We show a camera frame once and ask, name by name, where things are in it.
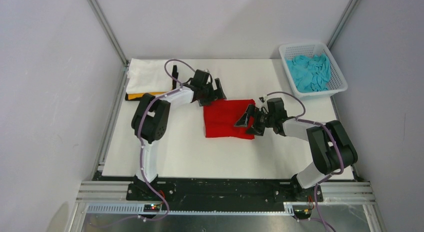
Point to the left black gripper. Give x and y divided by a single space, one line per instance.
204 102

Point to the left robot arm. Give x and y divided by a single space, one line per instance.
152 114

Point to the controller board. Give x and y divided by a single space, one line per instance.
302 214
152 208

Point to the aluminium frame rail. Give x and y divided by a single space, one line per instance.
111 197

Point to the white folded t shirt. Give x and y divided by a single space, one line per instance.
146 76

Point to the blue t shirt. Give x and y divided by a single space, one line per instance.
310 74

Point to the left corner aluminium post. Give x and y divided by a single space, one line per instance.
105 25

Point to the right controller board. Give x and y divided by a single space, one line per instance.
302 214

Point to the left controller board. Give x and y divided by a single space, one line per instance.
152 208

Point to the white plastic basket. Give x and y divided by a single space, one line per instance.
337 82

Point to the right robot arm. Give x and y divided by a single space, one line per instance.
330 146

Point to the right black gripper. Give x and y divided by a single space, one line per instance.
251 111

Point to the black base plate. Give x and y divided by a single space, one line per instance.
222 195

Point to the corner aluminium post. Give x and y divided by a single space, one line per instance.
105 25
346 15

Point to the red t shirt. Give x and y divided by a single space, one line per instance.
220 118

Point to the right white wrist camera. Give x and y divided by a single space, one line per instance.
263 101

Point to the yellow folded t shirt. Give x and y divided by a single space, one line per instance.
138 96

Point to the right corner aluminium post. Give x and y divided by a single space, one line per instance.
346 15

